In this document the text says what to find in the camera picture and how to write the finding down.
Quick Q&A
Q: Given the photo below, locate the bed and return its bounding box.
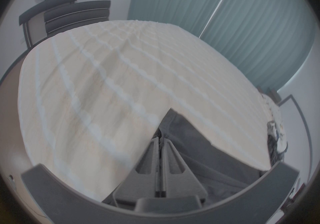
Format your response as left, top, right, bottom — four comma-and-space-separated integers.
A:
17, 19, 313, 202

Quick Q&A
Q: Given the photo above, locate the pile of clothes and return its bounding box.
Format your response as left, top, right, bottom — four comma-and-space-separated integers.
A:
266, 120, 288, 154

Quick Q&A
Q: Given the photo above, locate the grey bedside table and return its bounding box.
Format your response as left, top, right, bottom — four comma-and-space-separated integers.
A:
257, 86, 282, 103

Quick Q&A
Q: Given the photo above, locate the black shiny garment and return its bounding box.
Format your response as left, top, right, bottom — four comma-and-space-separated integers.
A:
268, 135, 285, 168

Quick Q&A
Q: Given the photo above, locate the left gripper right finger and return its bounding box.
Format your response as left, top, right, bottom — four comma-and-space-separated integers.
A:
162, 139, 208, 203

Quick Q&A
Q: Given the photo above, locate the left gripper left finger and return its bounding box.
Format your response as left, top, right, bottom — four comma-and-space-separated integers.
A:
112, 137, 160, 206

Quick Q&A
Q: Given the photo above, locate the black T-shirt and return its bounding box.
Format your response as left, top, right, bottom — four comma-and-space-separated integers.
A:
101, 108, 272, 208

